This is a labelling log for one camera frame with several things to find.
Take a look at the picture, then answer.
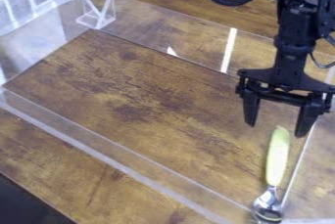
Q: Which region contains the black cable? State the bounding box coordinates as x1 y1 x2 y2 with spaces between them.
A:
307 33 335 70

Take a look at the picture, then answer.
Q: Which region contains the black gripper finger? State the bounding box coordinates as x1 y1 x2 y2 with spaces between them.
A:
244 89 260 126
295 102 330 138

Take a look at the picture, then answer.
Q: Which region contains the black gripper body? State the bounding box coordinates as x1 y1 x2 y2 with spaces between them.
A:
236 68 335 109

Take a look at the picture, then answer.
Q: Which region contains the clear acrylic enclosure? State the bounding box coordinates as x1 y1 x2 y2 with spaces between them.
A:
0 0 335 224

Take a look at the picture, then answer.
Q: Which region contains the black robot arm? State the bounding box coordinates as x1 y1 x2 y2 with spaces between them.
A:
212 0 335 137

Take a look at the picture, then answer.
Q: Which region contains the clear acrylic corner bracket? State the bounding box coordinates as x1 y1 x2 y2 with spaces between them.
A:
76 0 117 29

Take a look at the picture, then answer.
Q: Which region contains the green handled metal spoon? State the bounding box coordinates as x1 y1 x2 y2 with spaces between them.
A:
252 126 291 224

